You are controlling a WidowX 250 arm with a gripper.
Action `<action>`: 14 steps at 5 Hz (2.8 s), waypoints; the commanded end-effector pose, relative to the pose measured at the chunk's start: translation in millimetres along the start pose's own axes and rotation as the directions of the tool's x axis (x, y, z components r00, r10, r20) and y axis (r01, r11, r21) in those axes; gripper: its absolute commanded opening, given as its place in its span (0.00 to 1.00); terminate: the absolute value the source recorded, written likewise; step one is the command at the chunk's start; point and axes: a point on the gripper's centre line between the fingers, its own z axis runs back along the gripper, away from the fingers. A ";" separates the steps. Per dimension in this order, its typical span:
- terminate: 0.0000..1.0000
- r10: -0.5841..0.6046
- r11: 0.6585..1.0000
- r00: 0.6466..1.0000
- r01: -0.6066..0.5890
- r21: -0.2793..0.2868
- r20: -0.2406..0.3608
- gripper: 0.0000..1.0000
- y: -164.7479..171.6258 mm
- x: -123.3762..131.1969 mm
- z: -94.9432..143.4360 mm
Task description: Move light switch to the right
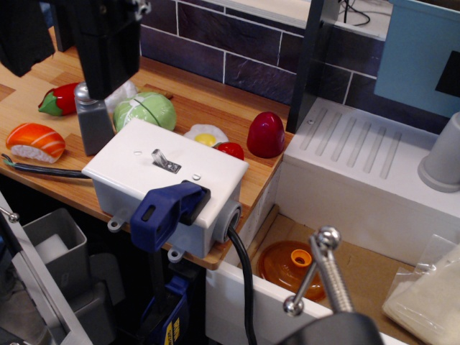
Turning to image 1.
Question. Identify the dark grey post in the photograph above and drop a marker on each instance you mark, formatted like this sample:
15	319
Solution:
312	61

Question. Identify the green cabbage toy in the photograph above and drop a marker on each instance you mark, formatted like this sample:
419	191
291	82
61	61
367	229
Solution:
151	107

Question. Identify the clear plastic bag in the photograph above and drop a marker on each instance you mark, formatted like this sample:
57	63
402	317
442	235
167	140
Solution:
425	302

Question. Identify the white toy sink unit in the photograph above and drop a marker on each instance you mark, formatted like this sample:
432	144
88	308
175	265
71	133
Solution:
357	172

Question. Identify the grey storage bin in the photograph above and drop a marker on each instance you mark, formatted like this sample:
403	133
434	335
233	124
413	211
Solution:
62	246

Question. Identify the white light switch box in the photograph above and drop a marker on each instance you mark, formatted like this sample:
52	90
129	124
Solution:
123	173

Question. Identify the small red strawberry toy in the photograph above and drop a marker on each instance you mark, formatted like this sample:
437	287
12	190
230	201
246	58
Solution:
230	148

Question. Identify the dark red egg toy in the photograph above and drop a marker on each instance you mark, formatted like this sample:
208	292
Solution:
266	136

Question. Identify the blue bar clamp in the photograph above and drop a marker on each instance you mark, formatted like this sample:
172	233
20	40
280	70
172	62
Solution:
166	318

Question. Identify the orange pot lid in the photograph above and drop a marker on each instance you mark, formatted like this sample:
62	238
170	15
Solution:
285	263

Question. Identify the grey cup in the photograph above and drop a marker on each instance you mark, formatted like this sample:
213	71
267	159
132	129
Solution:
439	170

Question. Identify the blue toy cabinet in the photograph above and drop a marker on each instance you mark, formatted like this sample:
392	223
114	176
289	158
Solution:
420	61

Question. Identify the grey salt shaker toy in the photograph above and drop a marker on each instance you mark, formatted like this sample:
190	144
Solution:
96	128

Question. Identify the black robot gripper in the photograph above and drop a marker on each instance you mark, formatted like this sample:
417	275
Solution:
106	35

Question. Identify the fried egg toy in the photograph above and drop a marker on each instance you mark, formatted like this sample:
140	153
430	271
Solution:
206	134

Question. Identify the salmon sushi toy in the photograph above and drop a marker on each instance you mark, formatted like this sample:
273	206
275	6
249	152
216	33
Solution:
37	142

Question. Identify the chrome toy faucet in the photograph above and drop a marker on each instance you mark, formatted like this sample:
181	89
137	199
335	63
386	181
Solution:
323	243

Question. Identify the red pepper toy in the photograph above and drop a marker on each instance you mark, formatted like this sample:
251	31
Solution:
59	101

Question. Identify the grey toggle switch lever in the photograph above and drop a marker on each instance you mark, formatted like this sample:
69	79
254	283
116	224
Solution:
160	160

